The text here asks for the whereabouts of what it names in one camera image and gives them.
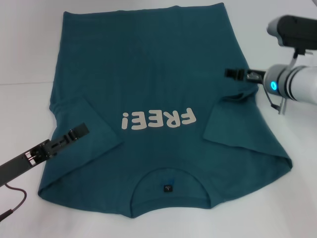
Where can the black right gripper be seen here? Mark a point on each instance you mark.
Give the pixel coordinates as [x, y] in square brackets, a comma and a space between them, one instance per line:
[255, 75]

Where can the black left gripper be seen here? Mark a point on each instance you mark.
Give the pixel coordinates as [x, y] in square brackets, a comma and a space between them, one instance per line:
[19, 163]

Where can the teal t-shirt with FREE print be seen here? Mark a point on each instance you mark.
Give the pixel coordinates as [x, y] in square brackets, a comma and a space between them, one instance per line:
[148, 62]

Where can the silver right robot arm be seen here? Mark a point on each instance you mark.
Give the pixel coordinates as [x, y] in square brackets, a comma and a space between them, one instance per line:
[292, 83]

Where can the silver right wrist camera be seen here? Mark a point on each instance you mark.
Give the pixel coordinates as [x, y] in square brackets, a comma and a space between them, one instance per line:
[294, 31]

